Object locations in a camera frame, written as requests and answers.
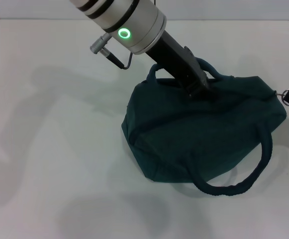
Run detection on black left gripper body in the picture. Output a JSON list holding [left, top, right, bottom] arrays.
[[145, 30, 208, 98]]

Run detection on dark teal fabric bag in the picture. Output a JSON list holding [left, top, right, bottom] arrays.
[[120, 57, 289, 198]]

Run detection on black cable with silver plug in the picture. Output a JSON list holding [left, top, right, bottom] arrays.
[[89, 34, 134, 70]]

